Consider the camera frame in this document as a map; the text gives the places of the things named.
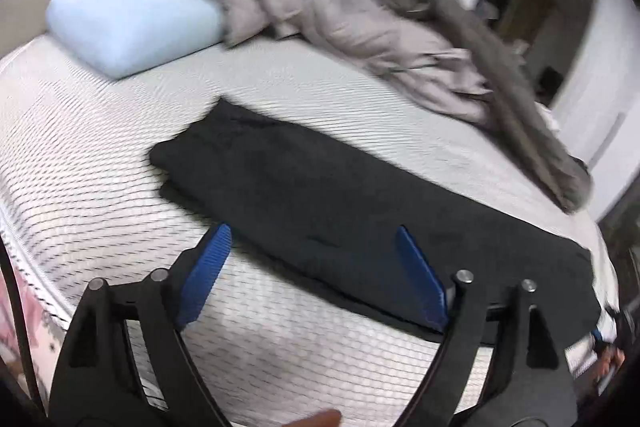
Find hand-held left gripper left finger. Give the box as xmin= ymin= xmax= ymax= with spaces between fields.
xmin=47 ymin=223 xmax=236 ymax=427

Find black cable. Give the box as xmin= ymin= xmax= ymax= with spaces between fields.
xmin=0 ymin=244 xmax=45 ymax=403

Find person's left hand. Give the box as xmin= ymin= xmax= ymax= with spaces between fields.
xmin=294 ymin=409 xmax=343 ymax=427

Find pink printed cloth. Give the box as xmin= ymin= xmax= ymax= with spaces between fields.
xmin=0 ymin=264 xmax=68 ymax=388

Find white patterned mattress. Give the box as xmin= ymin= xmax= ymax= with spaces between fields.
xmin=0 ymin=27 xmax=622 ymax=427

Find black pants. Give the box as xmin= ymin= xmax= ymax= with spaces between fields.
xmin=149 ymin=98 xmax=603 ymax=344

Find light blue pillow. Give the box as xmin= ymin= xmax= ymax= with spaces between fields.
xmin=46 ymin=0 xmax=226 ymax=82

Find light grey bed sheet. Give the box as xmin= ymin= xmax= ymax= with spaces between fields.
xmin=197 ymin=0 xmax=501 ymax=128

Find dark grey comforter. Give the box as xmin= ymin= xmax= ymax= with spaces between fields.
xmin=340 ymin=0 xmax=595 ymax=214

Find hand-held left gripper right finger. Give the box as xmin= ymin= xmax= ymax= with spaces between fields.
xmin=395 ymin=225 xmax=581 ymax=427

